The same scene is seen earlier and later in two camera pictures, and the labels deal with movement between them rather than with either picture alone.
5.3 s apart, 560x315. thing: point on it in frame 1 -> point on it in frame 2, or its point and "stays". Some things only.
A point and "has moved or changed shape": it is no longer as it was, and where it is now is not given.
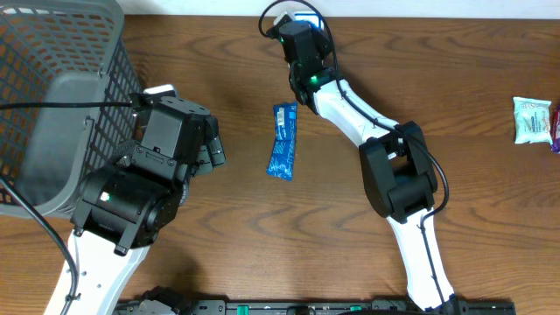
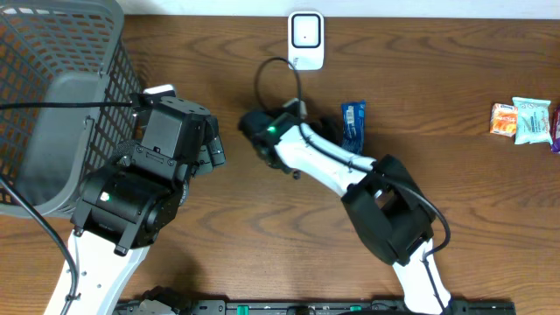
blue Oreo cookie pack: [282, 159] has moved or changed shape
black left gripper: [212, 143] stays
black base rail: [331, 307] stays
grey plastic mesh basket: [64, 51] stays
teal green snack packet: [532, 121] stays
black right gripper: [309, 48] -> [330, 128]
